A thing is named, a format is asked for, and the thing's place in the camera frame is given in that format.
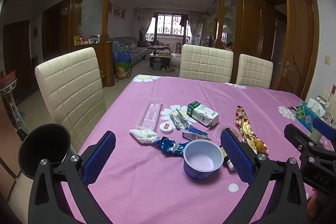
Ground colourful beaded tissue box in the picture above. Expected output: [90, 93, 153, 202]
[295, 98, 325, 133]

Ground white round lid red label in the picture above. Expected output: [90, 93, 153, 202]
[159, 122, 174, 134]

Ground red wall pictures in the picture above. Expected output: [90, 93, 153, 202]
[109, 2, 127, 20]

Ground blue white carton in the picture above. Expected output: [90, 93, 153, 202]
[182, 127, 211, 142]

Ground blue plastic bag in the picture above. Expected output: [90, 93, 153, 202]
[113, 52, 131, 63]

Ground dark coffee table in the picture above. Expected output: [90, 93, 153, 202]
[149, 49, 173, 68]

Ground barred window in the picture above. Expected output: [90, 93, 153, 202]
[156, 13, 184, 36]

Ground open wooden door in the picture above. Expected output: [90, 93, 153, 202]
[277, 0, 316, 100]

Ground person's right hand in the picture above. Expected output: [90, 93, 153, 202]
[307, 189, 326, 220]

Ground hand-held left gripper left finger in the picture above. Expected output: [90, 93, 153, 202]
[28, 130, 116, 224]

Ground green white milk carton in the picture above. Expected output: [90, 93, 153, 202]
[187, 101, 219, 128]

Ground grey patterned sofa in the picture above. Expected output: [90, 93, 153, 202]
[110, 36, 156, 69]

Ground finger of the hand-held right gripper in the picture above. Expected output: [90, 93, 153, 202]
[284, 123, 328, 161]
[312, 117, 336, 151]

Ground red gold checkered snack wrapper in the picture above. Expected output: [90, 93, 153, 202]
[235, 105, 270, 153]

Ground wooden door with arched panel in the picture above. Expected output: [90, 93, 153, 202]
[232, 0, 267, 62]

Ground colourful printed bag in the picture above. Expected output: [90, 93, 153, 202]
[114, 61, 132, 80]

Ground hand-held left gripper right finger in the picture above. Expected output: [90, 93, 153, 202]
[220, 128, 307, 224]

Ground white tissue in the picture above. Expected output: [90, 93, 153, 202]
[129, 128, 160, 146]

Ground clear plastic tray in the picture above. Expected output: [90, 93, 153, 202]
[135, 98, 163, 130]

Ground pink floral tablecloth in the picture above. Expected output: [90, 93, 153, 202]
[62, 74, 336, 224]

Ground small white bottle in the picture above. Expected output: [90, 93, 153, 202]
[220, 147, 235, 171]

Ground wooden partition cabinet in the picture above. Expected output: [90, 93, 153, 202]
[70, 42, 114, 87]

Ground metal door handle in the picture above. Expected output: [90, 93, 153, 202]
[278, 61, 290, 75]

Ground blue foil wrapper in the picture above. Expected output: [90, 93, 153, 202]
[154, 136, 190, 155]

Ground purple plastic cup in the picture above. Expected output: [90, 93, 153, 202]
[183, 139, 224, 179]

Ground white plant stand red pot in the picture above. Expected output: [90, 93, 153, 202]
[0, 70, 30, 135]

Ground silver foil wrapper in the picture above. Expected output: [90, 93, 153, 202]
[169, 109, 190, 130]

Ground cream quilted dining chair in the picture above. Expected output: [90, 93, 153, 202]
[35, 47, 107, 155]
[236, 54, 273, 88]
[180, 44, 234, 83]

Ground black trash bin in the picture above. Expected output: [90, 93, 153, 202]
[18, 123, 71, 179]

